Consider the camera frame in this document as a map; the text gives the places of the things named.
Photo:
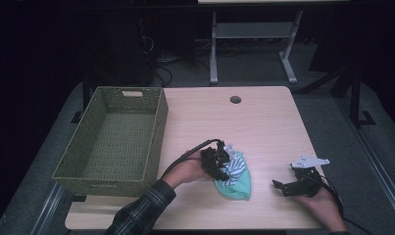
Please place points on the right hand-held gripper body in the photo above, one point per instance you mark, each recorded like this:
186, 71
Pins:
307, 182

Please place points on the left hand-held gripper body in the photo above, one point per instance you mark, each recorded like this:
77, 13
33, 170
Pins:
214, 158

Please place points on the mint green striped garment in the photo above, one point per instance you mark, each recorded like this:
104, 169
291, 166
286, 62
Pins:
239, 182

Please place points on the green woven basket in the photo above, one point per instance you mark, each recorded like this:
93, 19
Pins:
120, 143

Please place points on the person's left hand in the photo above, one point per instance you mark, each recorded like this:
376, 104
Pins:
188, 169

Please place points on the person's right hand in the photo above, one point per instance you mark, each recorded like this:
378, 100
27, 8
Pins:
325, 209

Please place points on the black metal stand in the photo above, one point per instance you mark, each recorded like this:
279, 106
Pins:
86, 94
355, 98

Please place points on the metal floor rail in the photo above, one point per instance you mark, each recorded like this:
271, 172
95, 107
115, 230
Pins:
374, 163
48, 209

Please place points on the white metal table frame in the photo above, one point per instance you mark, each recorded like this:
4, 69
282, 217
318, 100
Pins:
250, 31

